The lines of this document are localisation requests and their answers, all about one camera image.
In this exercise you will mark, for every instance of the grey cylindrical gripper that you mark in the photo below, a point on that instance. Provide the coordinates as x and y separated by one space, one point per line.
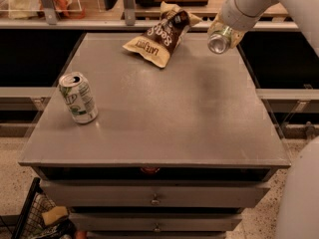
231 12

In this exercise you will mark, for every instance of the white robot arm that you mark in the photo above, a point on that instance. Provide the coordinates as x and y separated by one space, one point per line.
305 15

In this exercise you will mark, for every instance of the red can in drawer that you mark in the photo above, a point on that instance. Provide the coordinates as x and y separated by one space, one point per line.
150 170

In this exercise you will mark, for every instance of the white green soda can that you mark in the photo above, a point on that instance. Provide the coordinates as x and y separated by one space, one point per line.
77 95

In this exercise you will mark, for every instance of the brown chip bag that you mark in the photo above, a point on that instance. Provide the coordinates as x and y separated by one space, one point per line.
158 43

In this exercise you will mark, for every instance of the upper drawer knob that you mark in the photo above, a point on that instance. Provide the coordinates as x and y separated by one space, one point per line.
155 200

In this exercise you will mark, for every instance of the drawer knob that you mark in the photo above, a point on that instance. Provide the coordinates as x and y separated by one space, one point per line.
155 200
157 228

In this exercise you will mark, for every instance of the lower drawer knob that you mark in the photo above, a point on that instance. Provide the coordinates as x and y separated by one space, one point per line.
157 228

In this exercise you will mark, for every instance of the clear plastic bin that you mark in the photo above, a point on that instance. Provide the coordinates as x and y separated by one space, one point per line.
25 9

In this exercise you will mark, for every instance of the yellow sponge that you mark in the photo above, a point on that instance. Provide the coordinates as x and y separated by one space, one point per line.
54 214

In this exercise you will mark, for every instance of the grey metal shelf rail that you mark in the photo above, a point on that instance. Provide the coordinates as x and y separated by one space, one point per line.
103 25

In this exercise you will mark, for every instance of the black wire basket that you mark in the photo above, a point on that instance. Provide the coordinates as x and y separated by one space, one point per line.
31 224

